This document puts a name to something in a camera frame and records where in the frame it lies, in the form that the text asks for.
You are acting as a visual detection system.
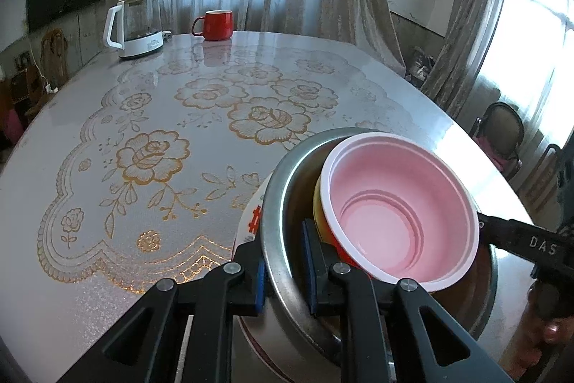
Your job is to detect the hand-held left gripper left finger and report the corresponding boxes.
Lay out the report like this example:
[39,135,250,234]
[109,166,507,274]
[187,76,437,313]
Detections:
[63,237,267,383]

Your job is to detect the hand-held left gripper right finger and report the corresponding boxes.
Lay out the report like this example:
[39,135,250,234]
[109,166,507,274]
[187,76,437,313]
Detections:
[301,219,514,383]

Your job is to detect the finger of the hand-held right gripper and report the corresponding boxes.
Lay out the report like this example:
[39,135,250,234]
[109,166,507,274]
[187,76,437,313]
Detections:
[476,212,574,271]

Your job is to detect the large purple floral rim plate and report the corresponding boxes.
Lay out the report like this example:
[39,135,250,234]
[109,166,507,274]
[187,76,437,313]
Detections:
[237,313,292,375]

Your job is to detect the yellow plastic bowl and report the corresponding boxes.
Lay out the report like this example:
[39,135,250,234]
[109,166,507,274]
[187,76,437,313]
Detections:
[312,174,342,251]

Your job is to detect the white blue red print plate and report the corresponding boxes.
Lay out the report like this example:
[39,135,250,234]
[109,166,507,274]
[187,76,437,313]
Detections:
[233,181,272,258]

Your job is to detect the stainless steel bowl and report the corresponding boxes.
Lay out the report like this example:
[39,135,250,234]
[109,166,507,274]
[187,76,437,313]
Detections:
[260,127,499,359]

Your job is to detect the red plastic bowl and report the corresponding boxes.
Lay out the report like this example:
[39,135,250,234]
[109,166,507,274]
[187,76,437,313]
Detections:
[320,132,480,293]

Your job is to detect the person's right hand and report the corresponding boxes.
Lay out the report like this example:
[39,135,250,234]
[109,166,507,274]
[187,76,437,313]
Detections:
[516,286,574,370]

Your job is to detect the dark round-back chair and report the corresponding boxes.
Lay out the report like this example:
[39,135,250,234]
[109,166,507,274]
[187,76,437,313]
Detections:
[536,143,563,186]
[471,102,525,182]

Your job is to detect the dark clutter pile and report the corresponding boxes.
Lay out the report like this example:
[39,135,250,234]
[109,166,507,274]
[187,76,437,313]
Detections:
[406,46,437,90]

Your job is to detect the narrow beige window curtain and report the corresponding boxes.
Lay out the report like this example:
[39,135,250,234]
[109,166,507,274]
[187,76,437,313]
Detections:
[422,0,514,119]

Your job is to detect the red mug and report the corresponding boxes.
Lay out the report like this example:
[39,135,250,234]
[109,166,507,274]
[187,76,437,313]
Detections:
[191,10,234,42]

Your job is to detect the white electric kettle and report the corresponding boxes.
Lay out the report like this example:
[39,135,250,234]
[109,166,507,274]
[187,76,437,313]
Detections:
[104,0,165,60]

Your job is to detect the carved wooden chair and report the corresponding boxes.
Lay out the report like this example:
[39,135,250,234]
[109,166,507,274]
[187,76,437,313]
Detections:
[39,28,70,85]

